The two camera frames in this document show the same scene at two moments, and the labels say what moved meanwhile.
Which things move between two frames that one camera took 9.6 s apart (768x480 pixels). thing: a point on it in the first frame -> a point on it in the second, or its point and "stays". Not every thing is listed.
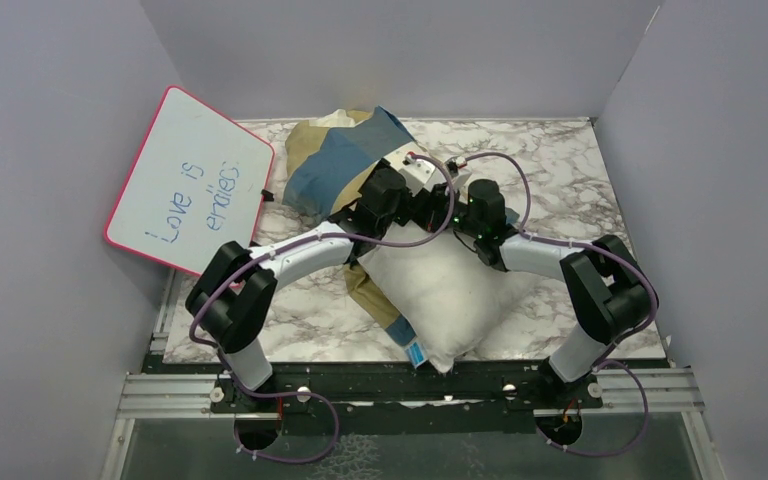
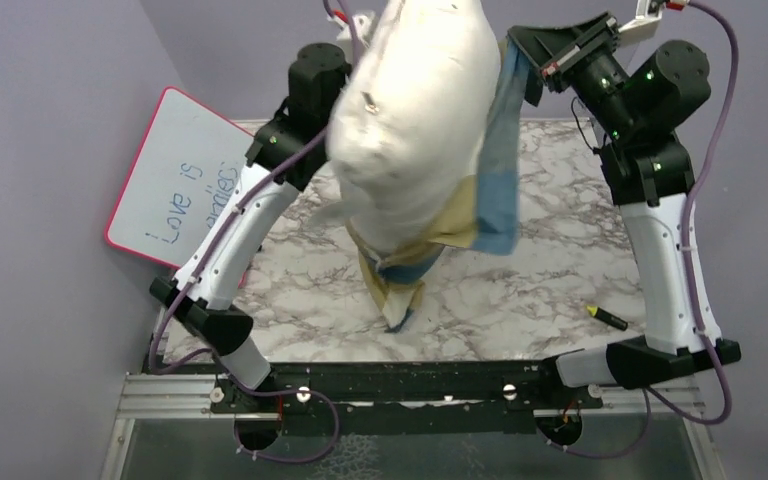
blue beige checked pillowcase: [327, 160] -> [394, 282]
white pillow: [448, 297] -> [413, 120]
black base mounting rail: [392, 400] stays
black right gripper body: [464, 225] -> [589, 64]
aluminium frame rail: [149, 389] stays
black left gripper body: [404, 206] -> [325, 119]
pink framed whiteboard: [197, 182] stays
